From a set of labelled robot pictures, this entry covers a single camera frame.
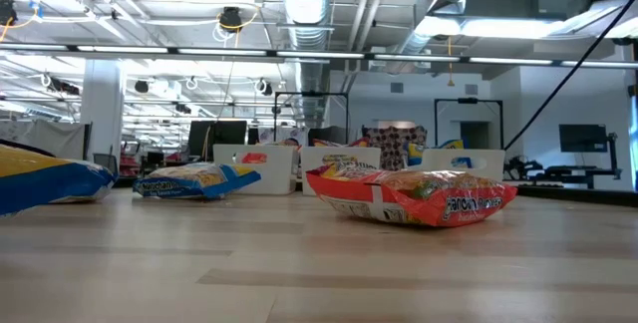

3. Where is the blue soy sauce ramen packet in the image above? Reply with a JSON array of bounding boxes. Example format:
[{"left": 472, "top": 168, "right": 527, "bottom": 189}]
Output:
[
  {"left": 437, "top": 138, "right": 473, "bottom": 169},
  {"left": 132, "top": 161, "right": 263, "bottom": 201},
  {"left": 0, "top": 143, "right": 118, "bottom": 217},
  {"left": 406, "top": 142, "right": 426, "bottom": 167}
]

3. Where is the white plastic bin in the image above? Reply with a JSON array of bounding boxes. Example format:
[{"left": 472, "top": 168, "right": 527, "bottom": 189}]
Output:
[
  {"left": 212, "top": 143, "right": 300, "bottom": 196},
  {"left": 408, "top": 148, "right": 506, "bottom": 187},
  {"left": 300, "top": 146, "right": 383, "bottom": 197}
]

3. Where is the dark dotted fabric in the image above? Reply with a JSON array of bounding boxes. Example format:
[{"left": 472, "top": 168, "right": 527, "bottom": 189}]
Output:
[{"left": 362, "top": 125, "right": 429, "bottom": 171}]

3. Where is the long horizontal light bar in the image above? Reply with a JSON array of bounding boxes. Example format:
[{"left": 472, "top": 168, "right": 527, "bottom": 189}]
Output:
[{"left": 0, "top": 42, "right": 638, "bottom": 70}]

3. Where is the black computer monitor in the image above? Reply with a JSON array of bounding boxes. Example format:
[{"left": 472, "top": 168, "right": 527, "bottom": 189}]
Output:
[
  {"left": 213, "top": 120, "right": 248, "bottom": 146},
  {"left": 187, "top": 120, "right": 216, "bottom": 162}
]

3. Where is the black office chair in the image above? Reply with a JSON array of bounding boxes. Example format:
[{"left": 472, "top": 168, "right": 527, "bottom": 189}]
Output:
[{"left": 92, "top": 152, "right": 120, "bottom": 177}]

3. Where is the white building column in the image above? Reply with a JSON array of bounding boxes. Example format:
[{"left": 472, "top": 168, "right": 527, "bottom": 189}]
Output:
[{"left": 80, "top": 58, "right": 126, "bottom": 164}]

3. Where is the black workstation table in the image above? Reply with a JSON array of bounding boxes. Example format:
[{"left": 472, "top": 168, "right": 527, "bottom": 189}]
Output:
[{"left": 502, "top": 132, "right": 623, "bottom": 190}]

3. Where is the dark screen on stand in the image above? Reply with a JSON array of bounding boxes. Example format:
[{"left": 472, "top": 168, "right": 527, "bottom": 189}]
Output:
[{"left": 558, "top": 123, "right": 609, "bottom": 154}]

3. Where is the grey fabric partition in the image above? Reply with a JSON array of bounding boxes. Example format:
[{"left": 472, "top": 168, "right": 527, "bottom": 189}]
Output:
[{"left": 0, "top": 119, "right": 87, "bottom": 161}]

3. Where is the silver round ceiling duct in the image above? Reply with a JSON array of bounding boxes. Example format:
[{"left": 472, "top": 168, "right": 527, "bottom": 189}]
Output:
[
  {"left": 386, "top": 0, "right": 482, "bottom": 75},
  {"left": 277, "top": 0, "right": 334, "bottom": 130}
]

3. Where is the black overhead camera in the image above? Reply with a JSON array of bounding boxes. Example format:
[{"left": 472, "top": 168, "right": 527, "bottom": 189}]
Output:
[{"left": 217, "top": 6, "right": 244, "bottom": 34}]

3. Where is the black gantry frame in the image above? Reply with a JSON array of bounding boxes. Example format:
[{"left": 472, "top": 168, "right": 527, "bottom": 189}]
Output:
[{"left": 434, "top": 97, "right": 505, "bottom": 151}]

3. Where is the grey rectangular ceiling duct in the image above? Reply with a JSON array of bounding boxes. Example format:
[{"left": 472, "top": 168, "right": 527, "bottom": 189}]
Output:
[{"left": 423, "top": 0, "right": 572, "bottom": 40}]

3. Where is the black table edge frame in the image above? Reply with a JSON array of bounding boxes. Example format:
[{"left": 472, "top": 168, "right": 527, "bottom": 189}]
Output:
[{"left": 113, "top": 175, "right": 638, "bottom": 208}]

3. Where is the long black cable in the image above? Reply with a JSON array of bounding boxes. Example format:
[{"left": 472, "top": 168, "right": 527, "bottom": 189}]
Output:
[{"left": 502, "top": 0, "right": 638, "bottom": 153}]

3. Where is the black looped cable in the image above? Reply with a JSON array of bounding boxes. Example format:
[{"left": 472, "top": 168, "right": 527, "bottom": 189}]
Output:
[{"left": 0, "top": 137, "right": 55, "bottom": 159}]

